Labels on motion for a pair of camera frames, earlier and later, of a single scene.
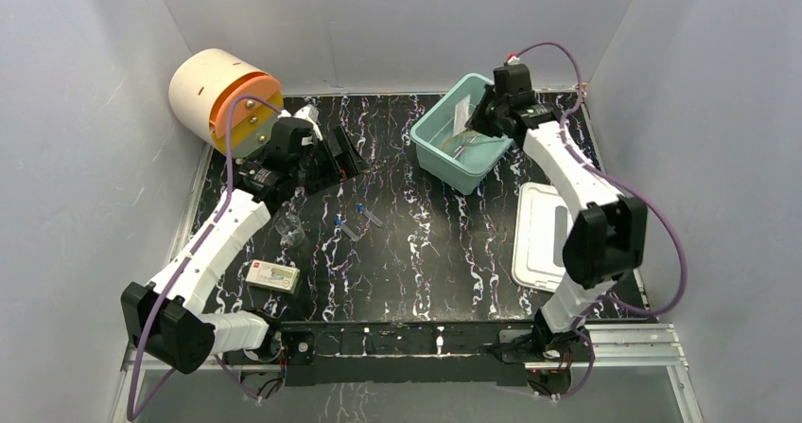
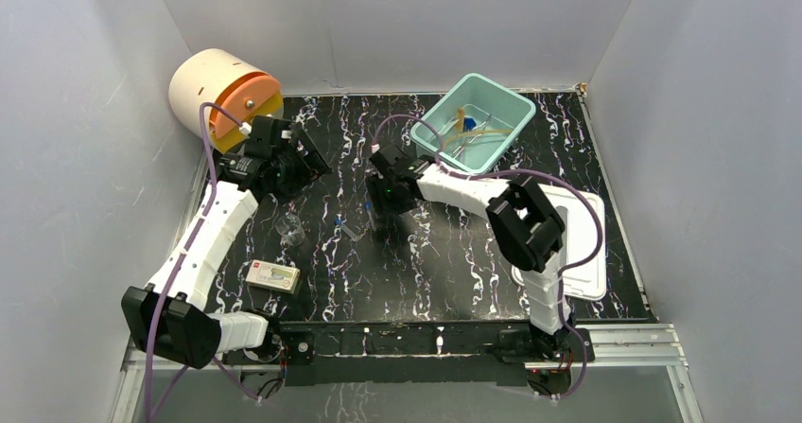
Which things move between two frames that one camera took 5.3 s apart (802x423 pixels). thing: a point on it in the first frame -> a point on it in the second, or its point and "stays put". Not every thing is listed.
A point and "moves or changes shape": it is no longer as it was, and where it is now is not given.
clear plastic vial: (290, 230) stays put
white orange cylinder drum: (201, 88) stays put
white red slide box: (273, 276) stays put
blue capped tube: (339, 220) stays put
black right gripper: (476, 121) -> (374, 185)
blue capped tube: (362, 210) moves or changes shape
